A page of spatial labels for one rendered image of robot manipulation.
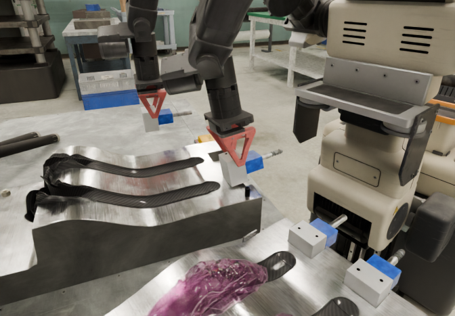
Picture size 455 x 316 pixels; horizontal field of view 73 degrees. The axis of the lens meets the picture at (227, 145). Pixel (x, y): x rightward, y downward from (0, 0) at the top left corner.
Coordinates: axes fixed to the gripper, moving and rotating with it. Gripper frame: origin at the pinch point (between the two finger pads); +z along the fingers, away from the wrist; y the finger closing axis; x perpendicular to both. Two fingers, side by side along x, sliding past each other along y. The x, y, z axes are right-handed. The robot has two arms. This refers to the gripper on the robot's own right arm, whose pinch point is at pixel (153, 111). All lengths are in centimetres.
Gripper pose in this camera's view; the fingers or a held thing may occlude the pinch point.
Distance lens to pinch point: 83.7
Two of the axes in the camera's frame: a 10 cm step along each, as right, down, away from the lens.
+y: 3.4, 4.3, -8.4
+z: 0.2, 8.9, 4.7
